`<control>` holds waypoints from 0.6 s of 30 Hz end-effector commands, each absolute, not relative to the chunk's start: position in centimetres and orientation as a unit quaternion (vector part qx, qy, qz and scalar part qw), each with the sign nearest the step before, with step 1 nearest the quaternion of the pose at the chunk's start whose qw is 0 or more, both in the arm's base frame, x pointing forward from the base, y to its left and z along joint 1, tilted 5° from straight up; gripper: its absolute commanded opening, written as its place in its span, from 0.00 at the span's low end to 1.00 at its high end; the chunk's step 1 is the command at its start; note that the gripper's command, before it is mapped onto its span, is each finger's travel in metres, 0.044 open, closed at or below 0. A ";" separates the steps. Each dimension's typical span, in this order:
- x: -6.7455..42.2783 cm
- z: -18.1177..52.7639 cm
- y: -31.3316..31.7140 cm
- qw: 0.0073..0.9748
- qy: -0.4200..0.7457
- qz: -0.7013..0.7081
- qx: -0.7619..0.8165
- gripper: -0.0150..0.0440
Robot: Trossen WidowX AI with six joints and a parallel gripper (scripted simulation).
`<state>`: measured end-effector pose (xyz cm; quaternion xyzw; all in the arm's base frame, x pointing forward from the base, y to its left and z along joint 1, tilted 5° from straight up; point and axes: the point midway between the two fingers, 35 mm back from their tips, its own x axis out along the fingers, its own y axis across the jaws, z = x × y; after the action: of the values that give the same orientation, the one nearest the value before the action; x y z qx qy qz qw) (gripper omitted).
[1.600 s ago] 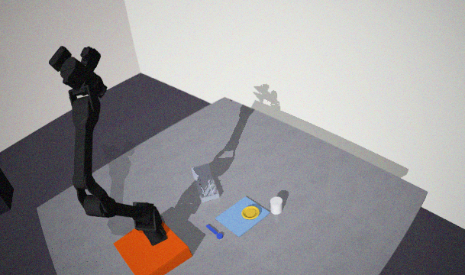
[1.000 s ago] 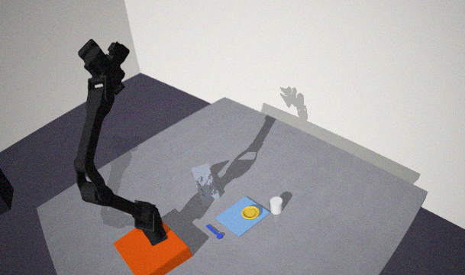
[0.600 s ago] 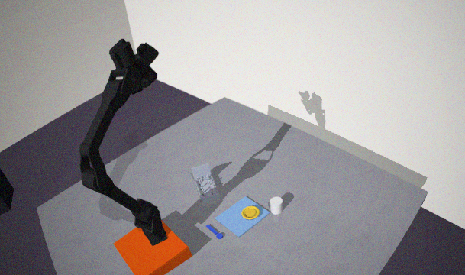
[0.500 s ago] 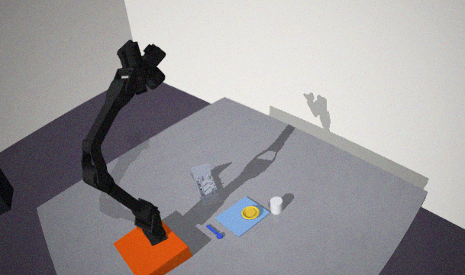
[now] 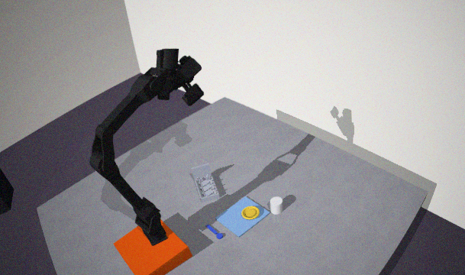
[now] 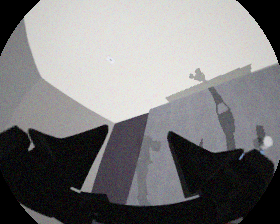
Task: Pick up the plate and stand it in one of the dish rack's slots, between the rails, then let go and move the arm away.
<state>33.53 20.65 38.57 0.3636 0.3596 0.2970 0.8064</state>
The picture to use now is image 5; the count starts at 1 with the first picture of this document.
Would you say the yellow plate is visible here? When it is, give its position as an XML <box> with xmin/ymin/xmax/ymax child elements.
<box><xmin>241</xmin><ymin>205</ymin><xmax>260</xmax><ymax>220</ymax></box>

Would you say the light blue flat mat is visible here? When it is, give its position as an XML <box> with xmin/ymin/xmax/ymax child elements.
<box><xmin>215</xmin><ymin>197</ymin><xmax>269</xmax><ymax>237</ymax></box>

